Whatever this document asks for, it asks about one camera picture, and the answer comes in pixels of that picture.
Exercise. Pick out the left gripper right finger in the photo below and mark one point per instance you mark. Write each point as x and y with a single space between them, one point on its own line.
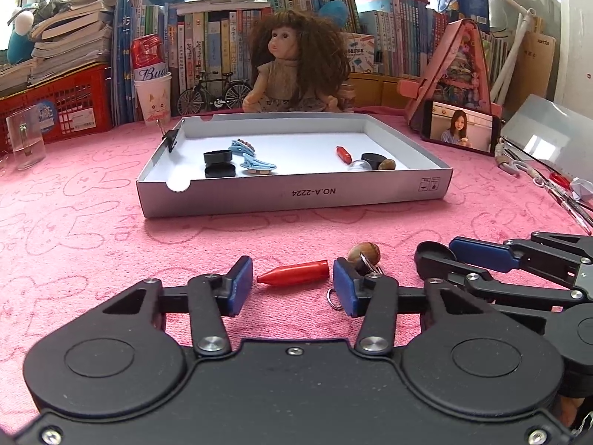
376 299

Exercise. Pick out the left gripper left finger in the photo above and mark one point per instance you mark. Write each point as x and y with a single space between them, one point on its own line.
206 299

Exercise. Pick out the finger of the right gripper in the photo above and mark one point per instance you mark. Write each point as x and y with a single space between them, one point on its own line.
565 259
521 302

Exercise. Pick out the acorn keychain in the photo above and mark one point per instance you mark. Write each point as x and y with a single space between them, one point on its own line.
365 257

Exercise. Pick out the red pen cap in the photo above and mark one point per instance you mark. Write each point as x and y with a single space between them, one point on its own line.
296 274

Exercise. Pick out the black round lid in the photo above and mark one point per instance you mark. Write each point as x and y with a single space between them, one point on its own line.
219 157

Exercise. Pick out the blue bear hair clip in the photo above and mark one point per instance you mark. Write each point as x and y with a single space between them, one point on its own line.
241 147

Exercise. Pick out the brown acorn nut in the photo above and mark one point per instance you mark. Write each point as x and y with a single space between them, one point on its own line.
387 164

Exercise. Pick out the clear plastic folder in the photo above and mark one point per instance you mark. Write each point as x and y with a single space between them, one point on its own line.
554 135

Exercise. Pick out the clear plastic dome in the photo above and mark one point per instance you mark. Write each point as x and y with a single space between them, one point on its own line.
360 166

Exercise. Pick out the black round cap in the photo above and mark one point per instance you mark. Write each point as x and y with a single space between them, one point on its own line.
224 170

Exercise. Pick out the smartphone playing video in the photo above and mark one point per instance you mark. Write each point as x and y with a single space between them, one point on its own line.
460 128

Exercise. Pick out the white cardboard tray box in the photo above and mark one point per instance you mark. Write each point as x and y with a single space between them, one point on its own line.
308 173

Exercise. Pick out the pink bunny table cloth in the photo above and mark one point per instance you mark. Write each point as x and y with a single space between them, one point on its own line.
73 234

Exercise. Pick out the black binder clip on tray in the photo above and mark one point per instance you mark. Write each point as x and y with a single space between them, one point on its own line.
169 136

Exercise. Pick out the pink triangular dollhouse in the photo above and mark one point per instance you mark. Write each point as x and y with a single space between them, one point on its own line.
456 74

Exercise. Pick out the miniature black bicycle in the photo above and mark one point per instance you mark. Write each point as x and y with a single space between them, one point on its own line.
213 92

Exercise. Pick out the white cat paper cup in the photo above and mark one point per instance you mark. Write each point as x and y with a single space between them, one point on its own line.
155 99

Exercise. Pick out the red plastic crate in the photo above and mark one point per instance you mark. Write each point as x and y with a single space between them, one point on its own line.
81 99

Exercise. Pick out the brown-haired doll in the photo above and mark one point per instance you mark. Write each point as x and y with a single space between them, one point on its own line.
299 64

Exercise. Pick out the clear glass cup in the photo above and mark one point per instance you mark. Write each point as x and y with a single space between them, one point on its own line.
26 138

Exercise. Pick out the red Budweiser can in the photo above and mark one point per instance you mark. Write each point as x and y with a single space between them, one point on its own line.
148 60

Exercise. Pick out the row of upright books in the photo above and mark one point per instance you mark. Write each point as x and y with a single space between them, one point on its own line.
300 64

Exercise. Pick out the stack of books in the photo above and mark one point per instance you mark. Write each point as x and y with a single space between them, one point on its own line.
66 34

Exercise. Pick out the blue plush on left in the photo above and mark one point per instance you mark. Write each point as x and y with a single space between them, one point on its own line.
20 46

